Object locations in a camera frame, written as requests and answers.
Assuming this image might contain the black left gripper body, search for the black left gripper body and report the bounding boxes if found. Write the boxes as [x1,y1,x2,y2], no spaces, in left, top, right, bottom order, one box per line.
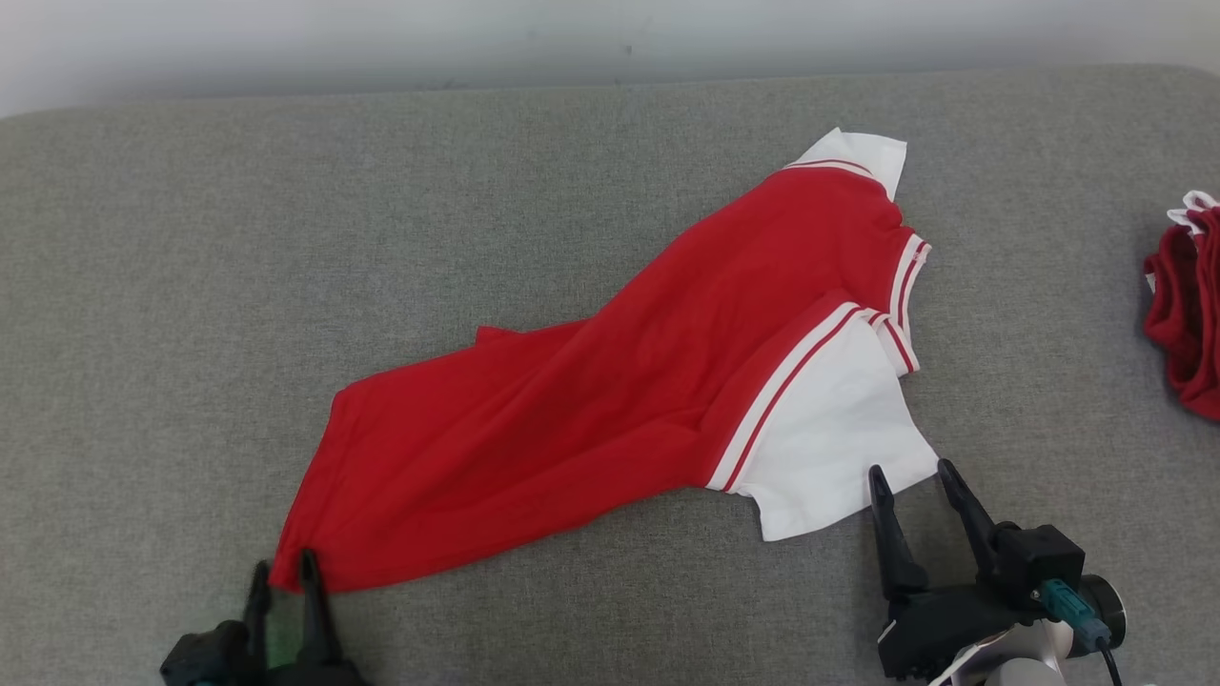
[242,656,369,686]

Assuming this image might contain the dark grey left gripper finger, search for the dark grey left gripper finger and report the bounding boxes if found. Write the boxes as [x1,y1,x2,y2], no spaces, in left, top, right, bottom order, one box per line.
[296,548,343,666]
[243,560,274,660]

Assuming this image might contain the red basketball jersey with lettering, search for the red basketball jersey with lettering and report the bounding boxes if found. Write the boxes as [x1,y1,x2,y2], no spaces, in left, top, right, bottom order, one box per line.
[1142,190,1220,423]

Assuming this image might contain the teal right camera connector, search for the teal right camera connector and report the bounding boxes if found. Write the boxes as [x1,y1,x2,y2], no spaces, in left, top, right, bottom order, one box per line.
[1036,577,1113,655]

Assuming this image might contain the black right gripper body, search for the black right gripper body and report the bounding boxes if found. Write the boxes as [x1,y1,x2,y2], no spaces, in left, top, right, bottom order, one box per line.
[876,582,1036,681]

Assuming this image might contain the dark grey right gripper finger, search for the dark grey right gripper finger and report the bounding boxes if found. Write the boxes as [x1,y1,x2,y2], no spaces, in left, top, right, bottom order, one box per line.
[866,465,931,602]
[937,459,1002,582]

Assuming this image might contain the red and white polo shirt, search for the red and white polo shirt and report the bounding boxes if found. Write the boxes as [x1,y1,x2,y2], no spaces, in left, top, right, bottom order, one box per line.
[269,127,941,595]

